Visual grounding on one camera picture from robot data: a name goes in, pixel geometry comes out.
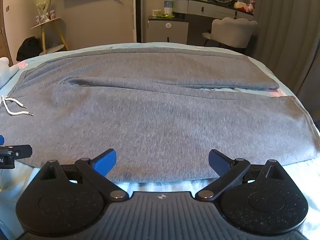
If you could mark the small white box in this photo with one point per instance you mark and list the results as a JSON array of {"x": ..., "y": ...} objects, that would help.
[{"x": 157, "y": 12}]

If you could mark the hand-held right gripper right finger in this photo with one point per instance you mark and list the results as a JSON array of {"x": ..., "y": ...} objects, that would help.
[{"x": 220, "y": 161}]

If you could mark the grey vanity desk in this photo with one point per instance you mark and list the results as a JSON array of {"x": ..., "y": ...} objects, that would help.
[{"x": 195, "y": 7}]

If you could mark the green tray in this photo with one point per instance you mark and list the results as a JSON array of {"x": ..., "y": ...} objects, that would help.
[{"x": 166, "y": 16}]

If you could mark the small pink card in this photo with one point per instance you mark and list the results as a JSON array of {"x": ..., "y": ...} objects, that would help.
[{"x": 52, "y": 15}]

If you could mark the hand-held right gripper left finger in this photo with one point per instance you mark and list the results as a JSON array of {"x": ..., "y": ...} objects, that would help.
[{"x": 106, "y": 160}]

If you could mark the light blue printed bedsheet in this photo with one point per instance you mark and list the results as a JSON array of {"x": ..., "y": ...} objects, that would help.
[{"x": 10, "y": 192}]

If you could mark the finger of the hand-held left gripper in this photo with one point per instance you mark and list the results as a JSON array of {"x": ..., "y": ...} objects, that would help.
[
  {"x": 1, "y": 139},
  {"x": 22, "y": 151}
]

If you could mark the blue and white canister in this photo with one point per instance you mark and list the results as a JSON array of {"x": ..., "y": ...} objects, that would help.
[{"x": 168, "y": 8}]

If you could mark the pink plush toy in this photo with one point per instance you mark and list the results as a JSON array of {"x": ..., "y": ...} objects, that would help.
[{"x": 250, "y": 7}]

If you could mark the grey curtain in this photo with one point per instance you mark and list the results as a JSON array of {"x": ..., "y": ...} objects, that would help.
[{"x": 285, "y": 30}]

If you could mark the wooden door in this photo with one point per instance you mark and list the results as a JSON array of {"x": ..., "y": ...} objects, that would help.
[{"x": 3, "y": 40}]

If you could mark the black bag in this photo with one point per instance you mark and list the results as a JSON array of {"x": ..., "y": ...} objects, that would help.
[{"x": 28, "y": 48}]

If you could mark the grey pants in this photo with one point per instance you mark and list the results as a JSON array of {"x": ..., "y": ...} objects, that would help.
[{"x": 160, "y": 120}]

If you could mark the grey shell-back chair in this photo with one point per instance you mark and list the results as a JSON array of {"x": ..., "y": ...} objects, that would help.
[{"x": 235, "y": 31}]

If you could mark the grey bedside cabinet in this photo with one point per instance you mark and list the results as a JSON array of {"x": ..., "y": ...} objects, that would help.
[{"x": 167, "y": 31}]

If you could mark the soft plush pillow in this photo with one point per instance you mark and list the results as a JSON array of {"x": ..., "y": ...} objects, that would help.
[{"x": 4, "y": 71}]

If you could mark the wrapped flower bouquet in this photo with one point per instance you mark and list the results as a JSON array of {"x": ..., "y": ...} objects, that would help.
[{"x": 43, "y": 7}]

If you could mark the yellow-legged side table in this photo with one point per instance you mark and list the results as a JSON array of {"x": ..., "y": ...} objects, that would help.
[{"x": 47, "y": 23}]

